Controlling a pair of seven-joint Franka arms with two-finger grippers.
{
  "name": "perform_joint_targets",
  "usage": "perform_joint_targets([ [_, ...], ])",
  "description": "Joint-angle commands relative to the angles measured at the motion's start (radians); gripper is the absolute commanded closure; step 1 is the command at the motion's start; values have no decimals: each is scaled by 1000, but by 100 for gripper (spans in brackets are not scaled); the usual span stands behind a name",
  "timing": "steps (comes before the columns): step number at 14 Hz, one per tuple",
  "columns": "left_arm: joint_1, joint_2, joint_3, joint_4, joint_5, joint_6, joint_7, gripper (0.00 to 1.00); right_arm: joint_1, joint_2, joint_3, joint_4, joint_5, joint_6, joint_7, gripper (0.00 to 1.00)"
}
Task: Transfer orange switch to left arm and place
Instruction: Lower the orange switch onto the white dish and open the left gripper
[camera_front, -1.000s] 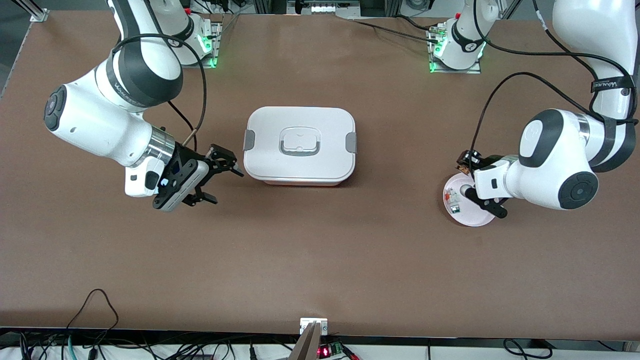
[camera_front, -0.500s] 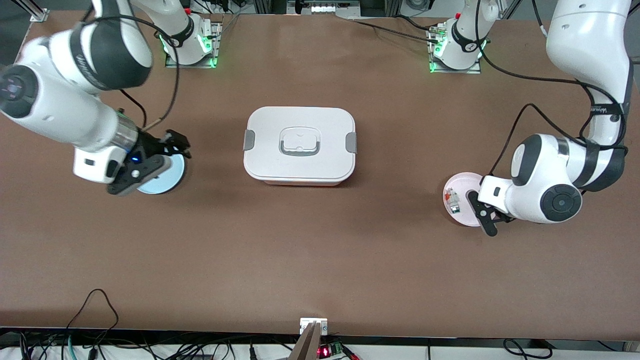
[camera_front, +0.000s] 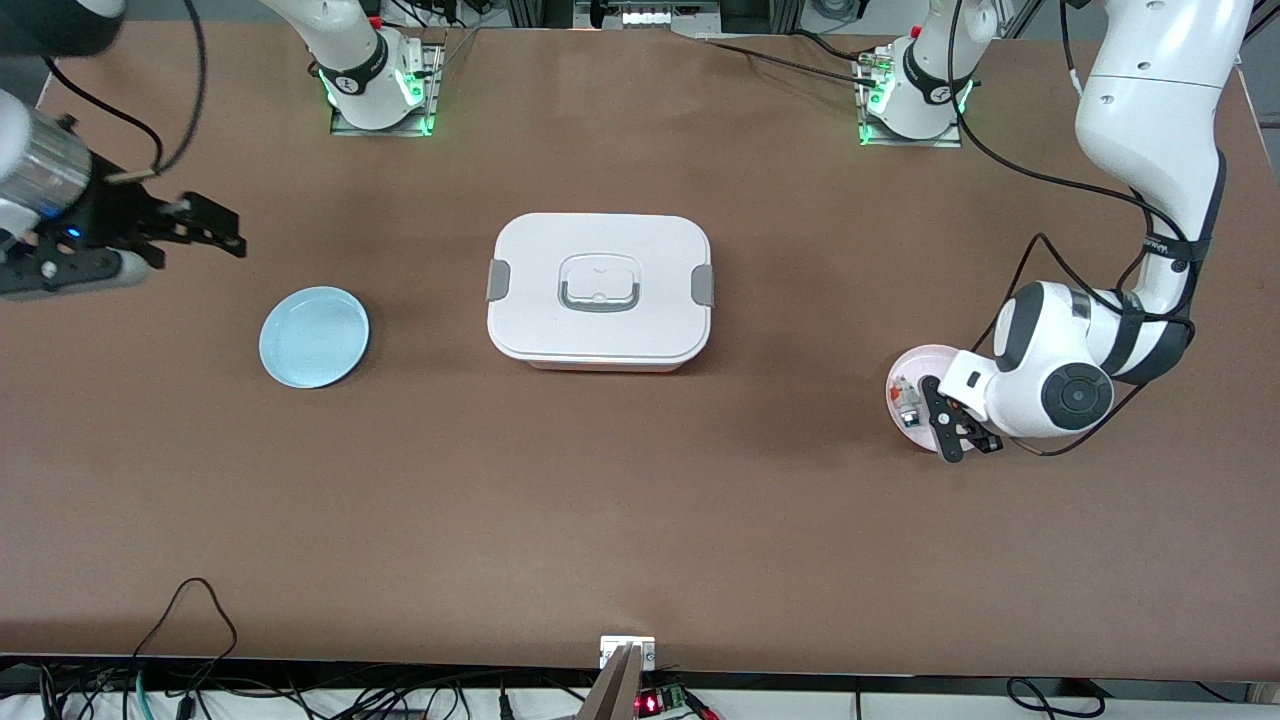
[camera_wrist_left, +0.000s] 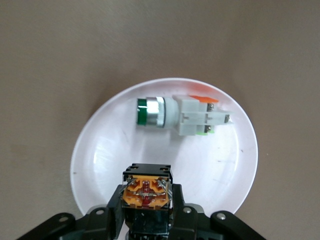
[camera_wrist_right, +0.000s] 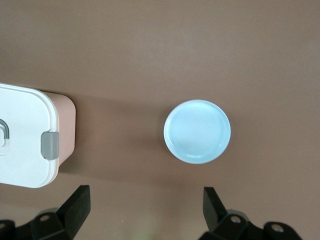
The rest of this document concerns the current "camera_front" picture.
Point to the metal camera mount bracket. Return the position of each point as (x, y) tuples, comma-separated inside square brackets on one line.
[(625, 690)]

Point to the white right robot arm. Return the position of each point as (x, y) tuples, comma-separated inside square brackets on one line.
[(350, 60)]

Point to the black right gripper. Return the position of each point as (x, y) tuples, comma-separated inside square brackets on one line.
[(108, 217)]

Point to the pale pink plate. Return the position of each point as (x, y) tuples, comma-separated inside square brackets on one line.
[(930, 360)]

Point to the small circuit board red LED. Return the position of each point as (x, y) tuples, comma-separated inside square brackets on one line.
[(650, 703)]

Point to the small green switch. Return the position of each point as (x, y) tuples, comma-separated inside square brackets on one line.
[(912, 414)]

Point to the small red switch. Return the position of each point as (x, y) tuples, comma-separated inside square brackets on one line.
[(902, 386)]

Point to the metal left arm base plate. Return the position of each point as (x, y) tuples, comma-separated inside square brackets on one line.
[(940, 142)]

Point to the white lidded lunch box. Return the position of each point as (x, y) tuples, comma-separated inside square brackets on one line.
[(600, 240)]

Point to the light blue plate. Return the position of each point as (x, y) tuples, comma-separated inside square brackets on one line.
[(313, 338)]

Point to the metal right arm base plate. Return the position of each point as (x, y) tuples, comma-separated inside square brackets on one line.
[(345, 128)]

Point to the black device with white lights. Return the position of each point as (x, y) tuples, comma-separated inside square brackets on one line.
[(650, 17)]

